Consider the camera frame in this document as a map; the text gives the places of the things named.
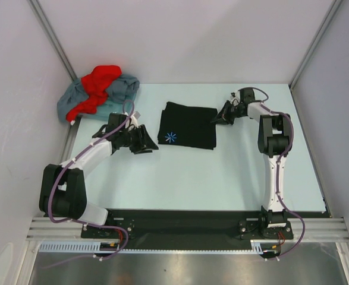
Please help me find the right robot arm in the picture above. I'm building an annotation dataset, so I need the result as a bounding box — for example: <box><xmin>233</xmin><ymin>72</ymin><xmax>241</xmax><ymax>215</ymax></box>
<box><xmin>212</xmin><ymin>87</ymin><xmax>294</xmax><ymax>238</ymax></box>

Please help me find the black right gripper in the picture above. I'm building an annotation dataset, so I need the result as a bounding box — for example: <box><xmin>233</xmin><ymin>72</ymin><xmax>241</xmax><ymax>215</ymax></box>
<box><xmin>212</xmin><ymin>100</ymin><xmax>246</xmax><ymax>125</ymax></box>

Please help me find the left aluminium corner post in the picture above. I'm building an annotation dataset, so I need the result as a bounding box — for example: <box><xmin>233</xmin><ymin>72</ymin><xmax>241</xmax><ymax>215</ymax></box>
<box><xmin>26</xmin><ymin>0</ymin><xmax>77</xmax><ymax>81</ymax></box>

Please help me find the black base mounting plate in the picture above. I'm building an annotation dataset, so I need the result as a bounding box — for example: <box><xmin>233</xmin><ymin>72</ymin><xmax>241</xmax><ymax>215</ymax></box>
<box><xmin>43</xmin><ymin>207</ymin><xmax>333</xmax><ymax>251</ymax></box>

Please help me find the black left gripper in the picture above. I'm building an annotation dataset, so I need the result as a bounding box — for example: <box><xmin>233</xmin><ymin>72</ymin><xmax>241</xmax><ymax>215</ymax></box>
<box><xmin>119</xmin><ymin>125</ymin><xmax>158</xmax><ymax>154</ymax></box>

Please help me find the right aluminium corner post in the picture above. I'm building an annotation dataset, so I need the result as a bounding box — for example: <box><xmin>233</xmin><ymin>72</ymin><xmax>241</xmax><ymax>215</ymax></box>
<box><xmin>288</xmin><ymin>0</ymin><xmax>344</xmax><ymax>91</ymax></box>

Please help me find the aluminium corner post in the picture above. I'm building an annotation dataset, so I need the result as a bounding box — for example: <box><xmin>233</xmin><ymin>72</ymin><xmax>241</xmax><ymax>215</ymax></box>
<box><xmin>26</xmin><ymin>0</ymin><xmax>77</xmax><ymax>81</ymax></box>
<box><xmin>288</xmin><ymin>0</ymin><xmax>344</xmax><ymax>91</ymax></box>

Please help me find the black t shirt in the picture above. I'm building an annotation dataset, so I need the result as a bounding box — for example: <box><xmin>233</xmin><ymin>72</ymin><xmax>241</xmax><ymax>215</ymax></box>
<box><xmin>158</xmin><ymin>102</ymin><xmax>218</xmax><ymax>150</ymax></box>

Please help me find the aluminium frame rail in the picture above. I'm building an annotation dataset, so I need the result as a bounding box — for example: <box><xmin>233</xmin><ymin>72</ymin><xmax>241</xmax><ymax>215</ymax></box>
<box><xmin>27</xmin><ymin>217</ymin><xmax>349</xmax><ymax>242</ymax></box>

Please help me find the red t shirt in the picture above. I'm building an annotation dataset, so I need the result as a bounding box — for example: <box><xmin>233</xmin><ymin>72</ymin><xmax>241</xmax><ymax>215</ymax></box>
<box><xmin>64</xmin><ymin>65</ymin><xmax>122</xmax><ymax>123</ymax></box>

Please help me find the grey t shirt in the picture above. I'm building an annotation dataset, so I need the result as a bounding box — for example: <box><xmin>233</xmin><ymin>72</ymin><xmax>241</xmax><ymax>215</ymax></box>
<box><xmin>56</xmin><ymin>74</ymin><xmax>141</xmax><ymax>122</ymax></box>

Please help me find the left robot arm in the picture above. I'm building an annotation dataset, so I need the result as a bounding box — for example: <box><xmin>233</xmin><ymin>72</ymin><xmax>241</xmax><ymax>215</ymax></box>
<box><xmin>39</xmin><ymin>112</ymin><xmax>158</xmax><ymax>238</ymax></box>

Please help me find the grey slotted cable duct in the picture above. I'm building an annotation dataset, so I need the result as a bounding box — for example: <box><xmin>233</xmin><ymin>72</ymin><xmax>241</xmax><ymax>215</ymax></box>
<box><xmin>39</xmin><ymin>241</ymin><xmax>263</xmax><ymax>255</ymax></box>

